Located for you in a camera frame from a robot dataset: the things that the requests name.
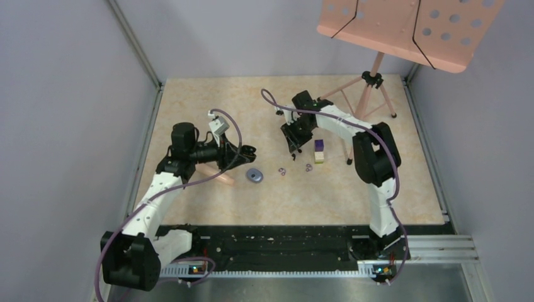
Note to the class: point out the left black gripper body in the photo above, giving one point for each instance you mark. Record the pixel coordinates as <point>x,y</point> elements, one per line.
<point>220,153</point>

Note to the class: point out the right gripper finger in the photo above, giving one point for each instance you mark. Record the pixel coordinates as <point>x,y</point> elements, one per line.
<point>293,143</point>
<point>302,137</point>

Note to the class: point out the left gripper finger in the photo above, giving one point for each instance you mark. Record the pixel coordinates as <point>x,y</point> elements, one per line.
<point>238,148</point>
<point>237,161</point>

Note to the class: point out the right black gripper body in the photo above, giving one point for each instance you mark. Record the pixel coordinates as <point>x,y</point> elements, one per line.
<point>299,124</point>

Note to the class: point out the black earbud charging case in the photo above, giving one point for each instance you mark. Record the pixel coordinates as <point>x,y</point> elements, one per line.
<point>249,153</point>

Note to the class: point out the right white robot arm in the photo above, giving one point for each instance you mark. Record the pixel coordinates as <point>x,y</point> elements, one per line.
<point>376,157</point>

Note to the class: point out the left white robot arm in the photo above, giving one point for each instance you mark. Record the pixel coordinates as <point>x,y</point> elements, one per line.
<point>134,255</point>

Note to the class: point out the grey earbud charging case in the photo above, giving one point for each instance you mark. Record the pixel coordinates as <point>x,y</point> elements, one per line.
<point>254,175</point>

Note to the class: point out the purple and cream block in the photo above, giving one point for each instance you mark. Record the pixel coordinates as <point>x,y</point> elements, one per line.
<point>319,157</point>

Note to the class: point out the pink tapered wooden leg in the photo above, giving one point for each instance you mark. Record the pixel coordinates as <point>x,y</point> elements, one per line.
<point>208,171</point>

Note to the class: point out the pink music stand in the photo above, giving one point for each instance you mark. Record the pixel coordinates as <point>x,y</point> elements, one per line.
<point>441,34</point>

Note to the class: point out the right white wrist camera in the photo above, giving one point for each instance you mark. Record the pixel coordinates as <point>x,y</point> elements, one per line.
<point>282,113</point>

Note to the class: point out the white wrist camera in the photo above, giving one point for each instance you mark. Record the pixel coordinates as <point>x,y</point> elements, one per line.
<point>282,113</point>
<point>217,124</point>

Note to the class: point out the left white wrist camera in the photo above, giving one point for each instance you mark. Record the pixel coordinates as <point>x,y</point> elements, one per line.
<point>217,124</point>

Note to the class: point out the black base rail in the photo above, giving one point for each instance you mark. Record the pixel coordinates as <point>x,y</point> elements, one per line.
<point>291,248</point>

